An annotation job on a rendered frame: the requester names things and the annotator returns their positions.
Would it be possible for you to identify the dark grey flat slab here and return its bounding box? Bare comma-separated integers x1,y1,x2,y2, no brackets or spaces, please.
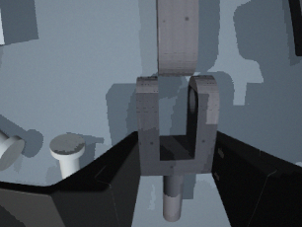
0,0,302,227

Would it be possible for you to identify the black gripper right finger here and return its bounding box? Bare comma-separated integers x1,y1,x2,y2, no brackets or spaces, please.
211,131,302,227

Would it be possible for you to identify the dark grey l-shaped hex key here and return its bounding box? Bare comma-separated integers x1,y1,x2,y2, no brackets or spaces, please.
288,0,302,56

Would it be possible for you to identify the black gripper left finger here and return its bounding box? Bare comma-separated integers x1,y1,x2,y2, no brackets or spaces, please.
0,131,141,227

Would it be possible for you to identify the white headed pin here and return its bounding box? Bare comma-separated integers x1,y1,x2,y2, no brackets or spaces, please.
49,133,85,180

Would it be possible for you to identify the grey headed pin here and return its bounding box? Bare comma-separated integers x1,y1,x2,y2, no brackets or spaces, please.
0,130,25,171

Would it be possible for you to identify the grey clevis fork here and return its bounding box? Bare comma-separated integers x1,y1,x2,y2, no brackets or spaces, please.
136,75,220,222

